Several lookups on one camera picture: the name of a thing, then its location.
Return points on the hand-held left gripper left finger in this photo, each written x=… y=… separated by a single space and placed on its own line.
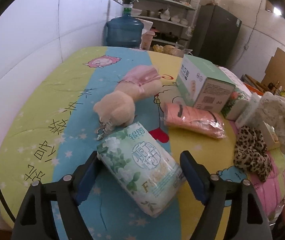
x=86 y=182

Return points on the white pink plastic container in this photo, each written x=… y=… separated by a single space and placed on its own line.
x=147 y=40

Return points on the plastic bag of food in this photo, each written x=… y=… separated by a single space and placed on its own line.
x=170 y=49

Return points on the white bowl stack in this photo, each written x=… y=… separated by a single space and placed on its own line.
x=135 y=11

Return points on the wooden cutting board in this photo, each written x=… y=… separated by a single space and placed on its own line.
x=251 y=80

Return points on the dark fridge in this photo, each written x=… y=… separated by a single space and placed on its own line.
x=215 y=35

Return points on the black water pump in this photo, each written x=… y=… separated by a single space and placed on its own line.
x=127 y=2

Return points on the mint green carton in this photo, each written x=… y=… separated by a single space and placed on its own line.
x=205 y=80

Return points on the pale patterned cloth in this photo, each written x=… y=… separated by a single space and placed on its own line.
x=275 y=112

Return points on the cream plush toy pink dress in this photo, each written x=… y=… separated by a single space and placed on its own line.
x=122 y=105

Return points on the floral tissue pack white label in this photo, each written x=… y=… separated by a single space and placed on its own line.
x=235 y=102

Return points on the group of condiment bottles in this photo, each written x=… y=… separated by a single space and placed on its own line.
x=277 y=88

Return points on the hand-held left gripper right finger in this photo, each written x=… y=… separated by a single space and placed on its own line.
x=195 y=180

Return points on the grey metal shelf rack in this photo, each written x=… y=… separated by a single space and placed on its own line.
x=165 y=5

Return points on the leopard print cloth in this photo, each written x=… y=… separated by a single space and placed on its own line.
x=251 y=150

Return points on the black cooking pot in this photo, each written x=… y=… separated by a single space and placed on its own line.
x=170 y=38

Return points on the green floral tissue pack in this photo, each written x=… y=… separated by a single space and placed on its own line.
x=142 y=165

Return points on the white bag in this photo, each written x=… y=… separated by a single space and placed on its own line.
x=148 y=25

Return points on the pink cloth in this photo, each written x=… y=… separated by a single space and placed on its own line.
x=192 y=118

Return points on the blue water jug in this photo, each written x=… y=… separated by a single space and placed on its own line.
x=123 y=31

